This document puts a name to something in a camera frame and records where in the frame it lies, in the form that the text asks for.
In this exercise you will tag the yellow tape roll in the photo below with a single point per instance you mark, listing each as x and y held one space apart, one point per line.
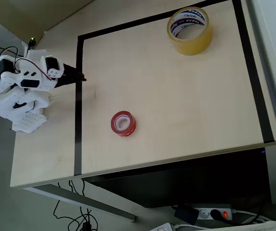
200 43

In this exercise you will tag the grey metal table leg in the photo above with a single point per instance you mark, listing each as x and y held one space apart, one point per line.
273 173
85 198

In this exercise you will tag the black power plug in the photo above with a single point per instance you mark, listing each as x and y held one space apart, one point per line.
215 214

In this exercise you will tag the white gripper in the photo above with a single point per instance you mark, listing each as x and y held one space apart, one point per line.
67 75

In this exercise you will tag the grey power strip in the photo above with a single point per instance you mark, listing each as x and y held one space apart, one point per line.
205 213

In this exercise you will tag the board with green light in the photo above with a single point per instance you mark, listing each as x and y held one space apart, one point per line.
31 43

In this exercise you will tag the red tape roll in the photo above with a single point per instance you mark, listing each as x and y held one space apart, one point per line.
126 125

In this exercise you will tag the white socket block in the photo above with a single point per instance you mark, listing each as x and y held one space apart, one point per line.
163 227

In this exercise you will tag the black power adapter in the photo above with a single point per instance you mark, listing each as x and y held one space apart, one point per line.
186 214

